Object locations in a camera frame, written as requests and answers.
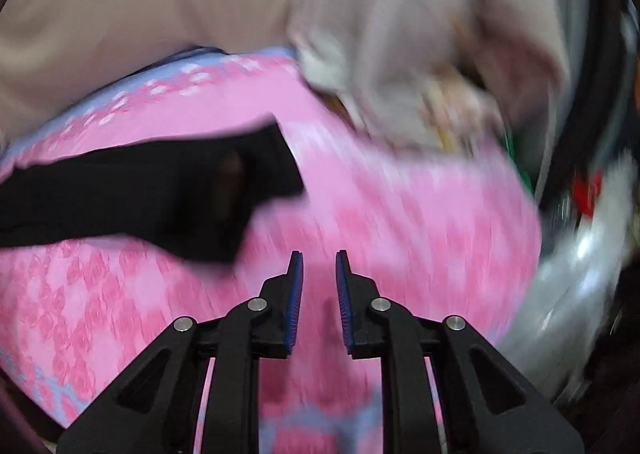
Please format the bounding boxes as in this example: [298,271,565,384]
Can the beige curtain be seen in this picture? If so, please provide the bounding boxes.
[1,0,290,143]

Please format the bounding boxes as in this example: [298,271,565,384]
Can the black pants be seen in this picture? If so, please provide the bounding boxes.
[1,122,305,264]

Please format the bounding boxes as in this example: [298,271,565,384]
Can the pink rose bed sheet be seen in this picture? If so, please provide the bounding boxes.
[1,48,541,453]

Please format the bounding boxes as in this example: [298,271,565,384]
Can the pale pink blanket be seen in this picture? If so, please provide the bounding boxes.
[288,0,568,149]

